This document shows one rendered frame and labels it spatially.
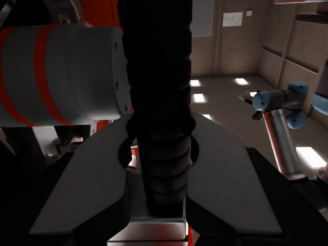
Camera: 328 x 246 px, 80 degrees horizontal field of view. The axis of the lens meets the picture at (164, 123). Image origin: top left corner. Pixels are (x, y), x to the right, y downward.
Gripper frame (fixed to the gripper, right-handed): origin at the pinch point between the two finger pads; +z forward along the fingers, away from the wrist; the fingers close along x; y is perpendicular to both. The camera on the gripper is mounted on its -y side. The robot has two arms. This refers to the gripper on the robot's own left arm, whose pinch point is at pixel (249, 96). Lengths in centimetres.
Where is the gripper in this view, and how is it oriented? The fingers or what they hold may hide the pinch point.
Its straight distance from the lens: 125.8
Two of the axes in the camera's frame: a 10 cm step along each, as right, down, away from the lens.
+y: 0.8, -8.8, -4.8
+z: -2.1, -4.8, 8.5
